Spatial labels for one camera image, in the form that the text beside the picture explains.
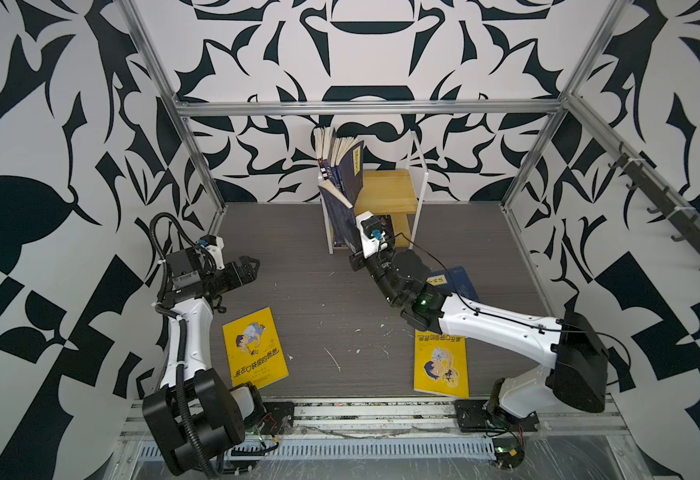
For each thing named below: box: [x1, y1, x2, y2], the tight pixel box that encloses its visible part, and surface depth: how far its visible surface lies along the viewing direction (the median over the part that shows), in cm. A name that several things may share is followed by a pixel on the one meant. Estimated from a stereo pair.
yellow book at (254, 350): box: [222, 306, 290, 389], surface depth 86 cm
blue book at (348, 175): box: [330, 140, 365, 207], surface depth 83 cm
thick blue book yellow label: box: [330, 137, 347, 197], surface depth 80 cm
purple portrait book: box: [318, 126, 337, 185], surface depth 79 cm
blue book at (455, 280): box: [426, 266, 480, 302], surface depth 100 cm
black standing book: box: [318, 127, 329, 180], surface depth 79 cm
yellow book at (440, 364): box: [413, 329, 470, 399], surface depth 83 cm
